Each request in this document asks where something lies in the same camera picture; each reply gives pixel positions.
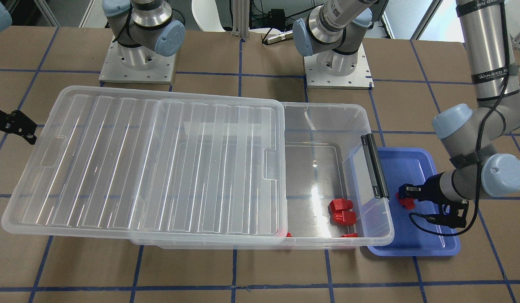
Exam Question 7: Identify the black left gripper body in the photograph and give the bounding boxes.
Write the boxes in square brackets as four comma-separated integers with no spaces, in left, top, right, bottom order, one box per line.
[419,176,445,204]

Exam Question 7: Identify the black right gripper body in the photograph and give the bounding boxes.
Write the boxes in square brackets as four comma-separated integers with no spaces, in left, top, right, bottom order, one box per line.
[0,110,37,145]

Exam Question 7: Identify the red block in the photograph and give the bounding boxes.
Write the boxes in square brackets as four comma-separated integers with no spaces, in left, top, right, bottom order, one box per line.
[396,192,416,210]
[329,198,353,213]
[332,210,357,226]

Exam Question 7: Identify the clear plastic box lid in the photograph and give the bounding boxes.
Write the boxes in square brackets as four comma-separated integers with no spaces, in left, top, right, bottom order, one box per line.
[2,86,288,245]

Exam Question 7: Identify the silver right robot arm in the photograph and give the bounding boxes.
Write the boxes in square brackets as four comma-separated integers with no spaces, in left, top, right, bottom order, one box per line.
[0,0,424,199]

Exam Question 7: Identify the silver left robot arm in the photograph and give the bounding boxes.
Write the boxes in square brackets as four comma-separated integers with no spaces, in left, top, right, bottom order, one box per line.
[292,0,520,204]

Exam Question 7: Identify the blue plastic tray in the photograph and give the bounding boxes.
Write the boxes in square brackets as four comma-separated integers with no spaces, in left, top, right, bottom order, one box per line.
[368,146,461,257]

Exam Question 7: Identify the clear plastic storage box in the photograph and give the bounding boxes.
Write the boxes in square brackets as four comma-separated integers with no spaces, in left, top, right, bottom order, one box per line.
[132,102,395,250]

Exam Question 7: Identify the white chair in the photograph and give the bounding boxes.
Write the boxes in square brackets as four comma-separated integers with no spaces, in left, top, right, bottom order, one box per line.
[191,0,225,32]

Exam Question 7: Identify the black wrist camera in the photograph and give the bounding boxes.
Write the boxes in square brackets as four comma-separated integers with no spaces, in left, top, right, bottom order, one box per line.
[425,201,469,229]

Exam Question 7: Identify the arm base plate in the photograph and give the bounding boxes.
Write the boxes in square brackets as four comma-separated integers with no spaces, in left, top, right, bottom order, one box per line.
[303,44,375,90]
[99,42,177,84]

